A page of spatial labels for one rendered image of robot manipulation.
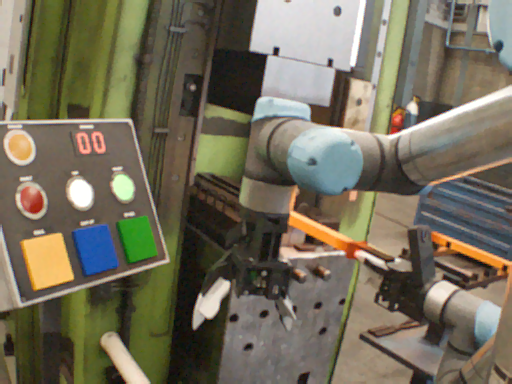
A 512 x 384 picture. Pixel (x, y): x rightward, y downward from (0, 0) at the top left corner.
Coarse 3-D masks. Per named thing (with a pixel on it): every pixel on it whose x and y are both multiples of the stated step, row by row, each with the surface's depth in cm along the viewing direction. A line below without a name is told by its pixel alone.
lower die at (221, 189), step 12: (204, 180) 155; (228, 180) 161; (192, 192) 143; (204, 192) 145; (228, 192) 145; (192, 204) 142; (216, 204) 135; (228, 204) 135; (240, 204) 135; (216, 216) 131; (228, 216) 127; (240, 216) 127; (228, 228) 127; (288, 240) 132; (300, 240) 135
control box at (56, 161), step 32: (0, 128) 73; (32, 128) 78; (64, 128) 83; (96, 128) 90; (128, 128) 97; (0, 160) 72; (32, 160) 76; (64, 160) 82; (96, 160) 88; (128, 160) 95; (0, 192) 70; (64, 192) 81; (96, 192) 86; (0, 224) 69; (32, 224) 74; (64, 224) 79; (96, 224) 85; (0, 256) 69; (160, 256) 95; (0, 288) 71; (32, 288) 71; (64, 288) 76
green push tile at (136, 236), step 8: (144, 216) 94; (120, 224) 88; (128, 224) 90; (136, 224) 91; (144, 224) 93; (120, 232) 88; (128, 232) 89; (136, 232) 91; (144, 232) 93; (128, 240) 89; (136, 240) 90; (144, 240) 92; (152, 240) 94; (128, 248) 88; (136, 248) 90; (144, 248) 92; (152, 248) 93; (128, 256) 88; (136, 256) 89; (144, 256) 91; (152, 256) 93
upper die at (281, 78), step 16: (224, 64) 128; (240, 64) 122; (256, 64) 117; (272, 64) 115; (288, 64) 117; (304, 64) 119; (224, 80) 128; (240, 80) 122; (256, 80) 117; (272, 80) 116; (288, 80) 118; (304, 80) 121; (320, 80) 123; (272, 96) 117; (288, 96) 120; (304, 96) 122; (320, 96) 125
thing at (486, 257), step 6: (432, 234) 163; (438, 234) 163; (438, 240) 161; (444, 240) 160; (450, 240) 158; (456, 246) 156; (462, 246) 155; (468, 246) 155; (462, 252) 155; (468, 252) 153; (474, 252) 151; (480, 252) 150; (486, 252) 151; (480, 258) 150; (486, 258) 148; (492, 258) 147; (498, 258) 147; (492, 264) 147; (498, 264) 145; (510, 264) 142
